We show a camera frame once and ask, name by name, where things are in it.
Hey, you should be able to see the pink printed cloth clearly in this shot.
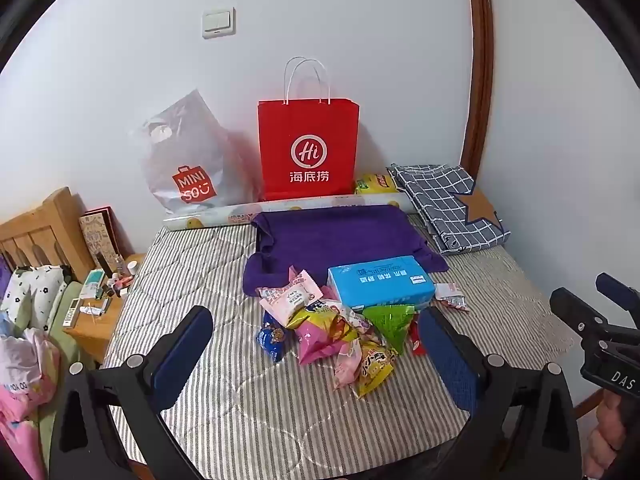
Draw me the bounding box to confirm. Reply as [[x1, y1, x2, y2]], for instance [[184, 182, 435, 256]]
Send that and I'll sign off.
[[0, 330, 61, 480]]

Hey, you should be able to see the blue snack packet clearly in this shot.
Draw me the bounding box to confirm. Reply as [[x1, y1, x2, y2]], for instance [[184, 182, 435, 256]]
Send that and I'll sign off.
[[256, 312, 291, 363]]

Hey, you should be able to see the red paper bag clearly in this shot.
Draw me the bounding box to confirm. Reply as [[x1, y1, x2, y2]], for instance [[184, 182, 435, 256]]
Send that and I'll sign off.
[[257, 56, 361, 202]]

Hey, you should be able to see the green snack packet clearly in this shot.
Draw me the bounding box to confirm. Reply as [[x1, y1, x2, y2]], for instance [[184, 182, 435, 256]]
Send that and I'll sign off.
[[362, 305, 418, 356]]

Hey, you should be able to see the printed film roll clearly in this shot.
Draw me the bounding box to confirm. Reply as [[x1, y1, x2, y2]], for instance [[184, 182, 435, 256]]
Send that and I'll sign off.
[[162, 191, 408, 233]]

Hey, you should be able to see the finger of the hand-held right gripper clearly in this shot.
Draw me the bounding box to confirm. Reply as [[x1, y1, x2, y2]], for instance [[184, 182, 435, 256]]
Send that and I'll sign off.
[[550, 287, 608, 338], [595, 272, 640, 317]]

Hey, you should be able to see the spotted white pillow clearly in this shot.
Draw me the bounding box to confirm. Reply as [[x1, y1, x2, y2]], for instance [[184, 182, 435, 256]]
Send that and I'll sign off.
[[0, 264, 68, 331]]

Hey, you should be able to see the wooden nightstand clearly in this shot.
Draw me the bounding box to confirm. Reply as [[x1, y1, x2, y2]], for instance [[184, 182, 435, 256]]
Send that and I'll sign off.
[[62, 252, 146, 366]]

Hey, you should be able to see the white plastic shopping bag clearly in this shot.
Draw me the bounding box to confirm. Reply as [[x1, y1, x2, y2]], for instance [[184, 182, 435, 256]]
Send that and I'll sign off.
[[127, 89, 261, 216]]

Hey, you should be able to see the blue tissue pack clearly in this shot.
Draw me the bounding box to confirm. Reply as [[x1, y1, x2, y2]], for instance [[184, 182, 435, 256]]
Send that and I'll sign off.
[[327, 255, 436, 311]]

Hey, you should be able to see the purple towel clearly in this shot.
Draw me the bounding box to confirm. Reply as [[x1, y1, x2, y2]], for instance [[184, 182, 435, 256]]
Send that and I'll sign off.
[[242, 204, 449, 298]]

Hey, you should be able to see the wooden headboard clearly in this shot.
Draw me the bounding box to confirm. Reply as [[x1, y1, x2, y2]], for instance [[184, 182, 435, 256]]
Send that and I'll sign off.
[[0, 187, 96, 281]]

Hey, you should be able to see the teal white box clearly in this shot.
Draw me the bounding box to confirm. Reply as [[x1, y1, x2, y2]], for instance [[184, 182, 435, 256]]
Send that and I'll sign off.
[[82, 269, 106, 301]]

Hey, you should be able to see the white wall switch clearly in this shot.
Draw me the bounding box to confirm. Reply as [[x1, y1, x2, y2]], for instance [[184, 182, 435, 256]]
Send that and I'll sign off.
[[201, 7, 236, 39]]

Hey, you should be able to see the pink white snack packet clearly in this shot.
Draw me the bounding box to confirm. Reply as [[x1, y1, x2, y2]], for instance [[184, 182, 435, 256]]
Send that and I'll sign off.
[[257, 270, 323, 326]]

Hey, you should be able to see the green cloth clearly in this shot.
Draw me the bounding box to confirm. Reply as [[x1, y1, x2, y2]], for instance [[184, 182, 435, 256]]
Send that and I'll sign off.
[[37, 280, 83, 411]]

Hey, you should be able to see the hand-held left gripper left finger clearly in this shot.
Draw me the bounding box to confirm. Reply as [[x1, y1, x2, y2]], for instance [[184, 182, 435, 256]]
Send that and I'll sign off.
[[47, 306, 213, 480]]

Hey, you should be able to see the white red candy packet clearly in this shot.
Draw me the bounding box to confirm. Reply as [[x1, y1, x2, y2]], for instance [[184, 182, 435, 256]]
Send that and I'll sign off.
[[434, 282, 467, 311]]

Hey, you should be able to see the person's right hand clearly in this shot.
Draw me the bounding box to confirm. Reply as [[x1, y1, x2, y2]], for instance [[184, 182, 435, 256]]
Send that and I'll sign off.
[[585, 392, 636, 480]]

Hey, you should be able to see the grey checked folded cloth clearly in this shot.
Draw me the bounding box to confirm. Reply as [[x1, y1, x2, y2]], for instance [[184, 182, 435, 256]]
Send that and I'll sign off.
[[387, 162, 512, 257]]

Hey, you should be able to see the pink yellow snack bag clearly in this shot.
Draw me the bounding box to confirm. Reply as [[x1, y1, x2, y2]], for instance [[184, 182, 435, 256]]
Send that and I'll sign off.
[[295, 305, 363, 366]]

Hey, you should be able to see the white cartoon print packet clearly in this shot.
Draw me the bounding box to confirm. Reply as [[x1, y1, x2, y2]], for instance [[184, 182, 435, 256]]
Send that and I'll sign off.
[[305, 299, 351, 317]]

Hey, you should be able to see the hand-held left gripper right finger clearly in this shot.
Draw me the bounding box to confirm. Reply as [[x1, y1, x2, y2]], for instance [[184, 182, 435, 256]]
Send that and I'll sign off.
[[419, 306, 583, 480]]

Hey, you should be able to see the brown wooden door frame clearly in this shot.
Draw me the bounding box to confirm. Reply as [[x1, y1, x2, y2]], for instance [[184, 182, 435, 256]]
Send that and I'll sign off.
[[462, 0, 496, 181]]

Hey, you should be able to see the pale pink snack packet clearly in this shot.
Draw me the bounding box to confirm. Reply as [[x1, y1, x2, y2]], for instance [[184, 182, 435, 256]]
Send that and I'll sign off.
[[335, 345, 366, 391]]

